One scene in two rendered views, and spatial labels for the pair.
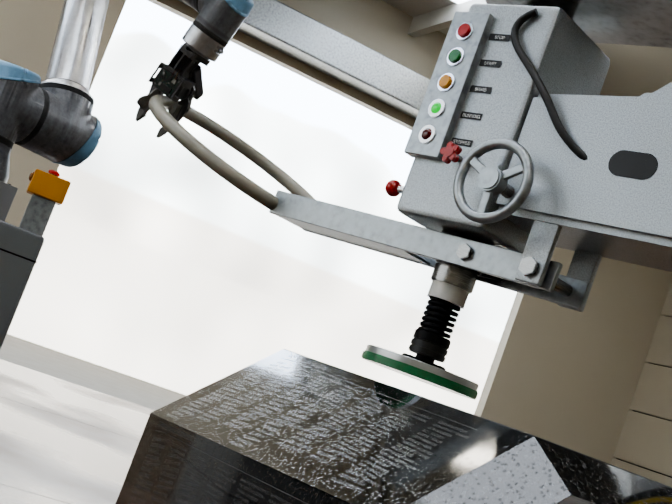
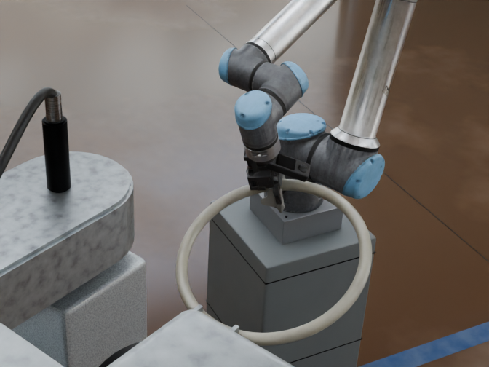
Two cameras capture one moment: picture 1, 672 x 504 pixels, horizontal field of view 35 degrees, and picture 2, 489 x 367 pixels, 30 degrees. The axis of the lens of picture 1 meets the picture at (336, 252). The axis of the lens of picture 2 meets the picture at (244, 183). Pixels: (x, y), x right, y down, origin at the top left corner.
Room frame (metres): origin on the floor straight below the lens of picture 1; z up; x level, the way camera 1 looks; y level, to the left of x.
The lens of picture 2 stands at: (2.12, -1.53, 2.51)
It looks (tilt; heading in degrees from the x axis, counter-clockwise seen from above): 32 degrees down; 84
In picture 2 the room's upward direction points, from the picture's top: 3 degrees clockwise
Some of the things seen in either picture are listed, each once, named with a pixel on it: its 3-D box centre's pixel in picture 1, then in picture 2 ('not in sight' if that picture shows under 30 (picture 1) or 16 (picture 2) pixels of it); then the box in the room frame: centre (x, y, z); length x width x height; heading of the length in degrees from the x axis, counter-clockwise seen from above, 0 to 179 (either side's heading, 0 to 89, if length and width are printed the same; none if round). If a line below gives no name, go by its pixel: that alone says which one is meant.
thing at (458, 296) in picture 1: (448, 292); not in sight; (1.95, -0.22, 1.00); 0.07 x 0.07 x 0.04
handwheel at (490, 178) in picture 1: (503, 188); not in sight; (1.78, -0.23, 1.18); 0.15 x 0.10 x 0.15; 48
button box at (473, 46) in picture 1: (450, 85); not in sight; (1.91, -0.09, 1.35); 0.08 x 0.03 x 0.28; 48
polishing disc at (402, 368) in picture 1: (421, 369); not in sight; (1.95, -0.22, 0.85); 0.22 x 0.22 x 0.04
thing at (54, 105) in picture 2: not in sight; (55, 141); (1.95, -0.22, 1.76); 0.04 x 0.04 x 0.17
